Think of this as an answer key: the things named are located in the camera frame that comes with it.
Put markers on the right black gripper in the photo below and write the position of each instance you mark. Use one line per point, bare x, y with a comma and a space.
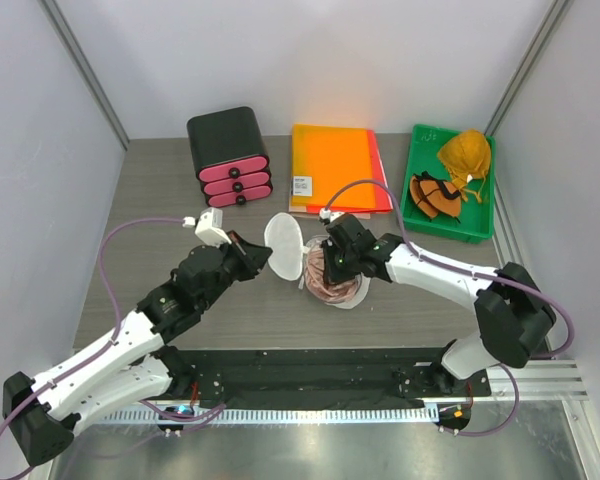
332, 274

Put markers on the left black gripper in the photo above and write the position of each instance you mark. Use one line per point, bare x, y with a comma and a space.
252, 257

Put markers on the white mesh laundry bag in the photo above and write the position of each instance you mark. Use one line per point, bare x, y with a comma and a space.
284, 236

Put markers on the pink bra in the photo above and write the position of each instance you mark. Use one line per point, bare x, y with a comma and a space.
344, 296

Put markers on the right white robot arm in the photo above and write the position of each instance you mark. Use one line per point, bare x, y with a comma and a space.
513, 317

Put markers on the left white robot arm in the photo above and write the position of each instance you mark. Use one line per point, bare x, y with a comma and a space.
132, 362

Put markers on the mustard orange bra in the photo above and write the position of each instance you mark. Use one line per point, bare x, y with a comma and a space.
467, 159

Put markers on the orange folder stack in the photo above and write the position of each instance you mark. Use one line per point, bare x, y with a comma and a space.
325, 159

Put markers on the black pink drawer box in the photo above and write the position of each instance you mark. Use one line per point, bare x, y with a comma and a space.
229, 156

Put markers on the green plastic bin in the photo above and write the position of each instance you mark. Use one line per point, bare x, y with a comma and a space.
475, 223

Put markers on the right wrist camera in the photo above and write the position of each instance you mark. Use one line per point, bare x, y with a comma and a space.
327, 216

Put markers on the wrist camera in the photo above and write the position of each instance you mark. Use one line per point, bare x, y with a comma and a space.
208, 227
327, 216

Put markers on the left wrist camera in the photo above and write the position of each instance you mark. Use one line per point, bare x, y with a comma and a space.
208, 227

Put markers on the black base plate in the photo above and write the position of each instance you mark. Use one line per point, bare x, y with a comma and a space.
316, 379

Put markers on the white slotted cable duct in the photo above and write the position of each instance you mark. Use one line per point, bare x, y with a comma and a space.
139, 415

